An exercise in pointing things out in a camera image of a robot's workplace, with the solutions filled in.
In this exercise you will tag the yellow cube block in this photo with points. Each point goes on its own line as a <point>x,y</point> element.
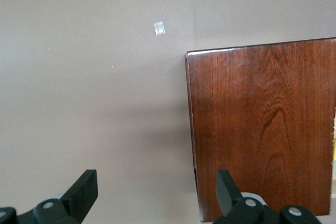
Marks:
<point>334,145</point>

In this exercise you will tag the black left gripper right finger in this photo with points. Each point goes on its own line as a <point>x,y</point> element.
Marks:
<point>228,195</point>

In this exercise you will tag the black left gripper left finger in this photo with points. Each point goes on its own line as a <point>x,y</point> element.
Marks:
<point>78,195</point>

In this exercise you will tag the dark wooden drawer box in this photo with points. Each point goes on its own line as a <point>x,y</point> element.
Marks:
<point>262,129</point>

